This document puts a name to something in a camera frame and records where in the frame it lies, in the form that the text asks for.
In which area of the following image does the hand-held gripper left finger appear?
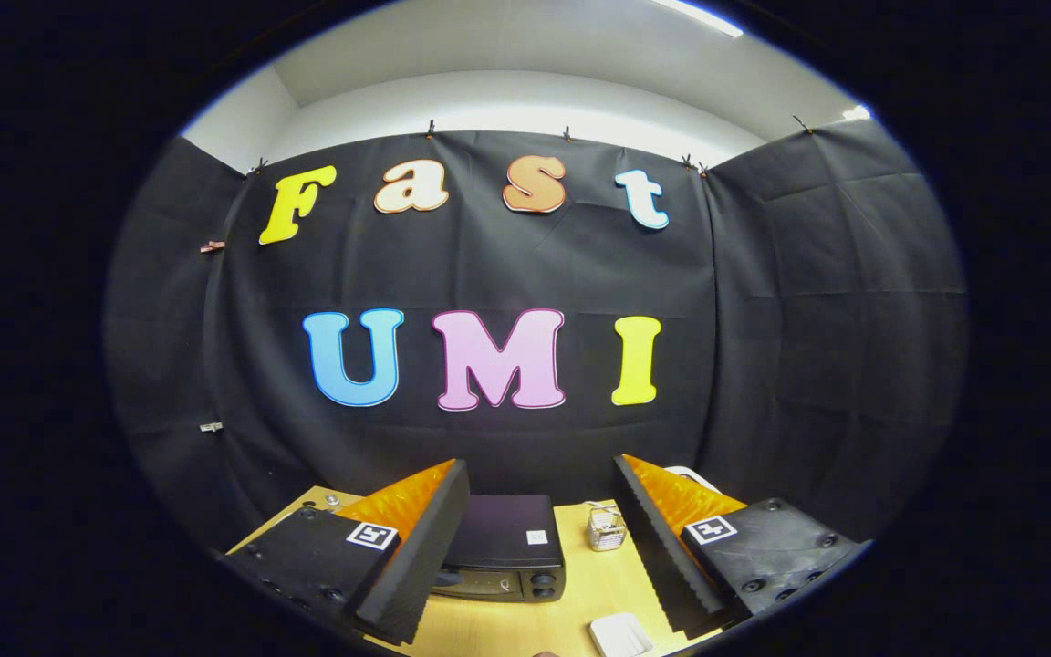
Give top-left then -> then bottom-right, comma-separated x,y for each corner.
220,458 -> 472,646

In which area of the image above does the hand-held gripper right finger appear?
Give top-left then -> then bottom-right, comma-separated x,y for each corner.
612,454 -> 873,640

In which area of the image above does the black toaster oven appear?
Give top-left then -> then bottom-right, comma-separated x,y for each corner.
430,494 -> 567,603

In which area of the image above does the white toaster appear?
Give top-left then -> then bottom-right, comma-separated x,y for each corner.
662,465 -> 720,494

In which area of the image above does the small white ribbed dish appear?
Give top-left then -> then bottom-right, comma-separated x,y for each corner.
588,612 -> 654,657

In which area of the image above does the black backdrop cloth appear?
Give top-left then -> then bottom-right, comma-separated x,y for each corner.
104,117 -> 969,548

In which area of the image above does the ceiling light strip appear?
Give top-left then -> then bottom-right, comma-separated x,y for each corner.
653,0 -> 745,39

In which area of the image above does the wire mesh basket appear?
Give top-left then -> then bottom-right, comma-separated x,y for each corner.
586,505 -> 629,552

